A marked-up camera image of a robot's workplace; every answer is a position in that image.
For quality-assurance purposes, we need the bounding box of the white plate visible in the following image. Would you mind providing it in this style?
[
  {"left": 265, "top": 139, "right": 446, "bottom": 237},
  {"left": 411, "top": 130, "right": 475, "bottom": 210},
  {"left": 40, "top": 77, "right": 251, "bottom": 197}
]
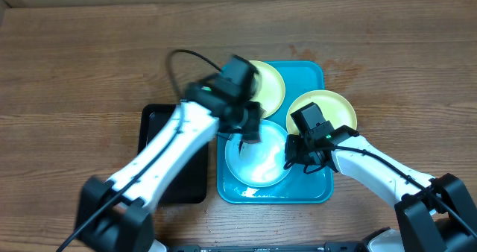
[{"left": 224, "top": 120, "right": 289, "bottom": 188}]

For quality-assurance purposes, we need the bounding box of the yellow plate with small stain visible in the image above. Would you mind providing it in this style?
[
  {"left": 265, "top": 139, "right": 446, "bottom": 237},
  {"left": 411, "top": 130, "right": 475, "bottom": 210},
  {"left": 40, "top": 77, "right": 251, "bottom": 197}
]
[{"left": 285, "top": 90, "right": 357, "bottom": 135}]

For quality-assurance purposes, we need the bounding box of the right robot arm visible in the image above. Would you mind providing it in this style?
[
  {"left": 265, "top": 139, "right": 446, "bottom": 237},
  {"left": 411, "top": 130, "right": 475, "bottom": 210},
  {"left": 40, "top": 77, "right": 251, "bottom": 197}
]
[{"left": 285, "top": 103, "right": 476, "bottom": 251}]

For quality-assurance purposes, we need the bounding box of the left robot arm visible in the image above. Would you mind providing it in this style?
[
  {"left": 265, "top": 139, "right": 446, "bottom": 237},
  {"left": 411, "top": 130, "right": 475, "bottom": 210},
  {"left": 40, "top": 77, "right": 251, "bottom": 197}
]
[{"left": 58, "top": 51, "right": 262, "bottom": 251}]

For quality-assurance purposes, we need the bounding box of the teal plastic tray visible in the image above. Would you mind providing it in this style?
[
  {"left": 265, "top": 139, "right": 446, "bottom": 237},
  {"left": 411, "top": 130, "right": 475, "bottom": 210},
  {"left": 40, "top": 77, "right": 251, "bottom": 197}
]
[{"left": 217, "top": 60, "right": 334, "bottom": 204}]

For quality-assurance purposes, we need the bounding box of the black plastic tray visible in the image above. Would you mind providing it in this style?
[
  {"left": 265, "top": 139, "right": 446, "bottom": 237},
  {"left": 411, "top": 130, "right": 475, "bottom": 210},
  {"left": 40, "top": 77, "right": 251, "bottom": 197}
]
[{"left": 137, "top": 104, "right": 209, "bottom": 204}]

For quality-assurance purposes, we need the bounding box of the yellow plate with large stain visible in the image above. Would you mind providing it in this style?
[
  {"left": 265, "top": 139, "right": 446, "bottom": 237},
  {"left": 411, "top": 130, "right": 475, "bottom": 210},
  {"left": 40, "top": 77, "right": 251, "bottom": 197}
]
[{"left": 250, "top": 60, "right": 285, "bottom": 119}]

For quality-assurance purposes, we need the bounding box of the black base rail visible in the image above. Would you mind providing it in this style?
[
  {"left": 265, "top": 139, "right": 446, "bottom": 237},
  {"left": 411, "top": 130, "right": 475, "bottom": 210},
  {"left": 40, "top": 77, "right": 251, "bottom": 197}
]
[{"left": 167, "top": 241, "right": 368, "bottom": 252}]

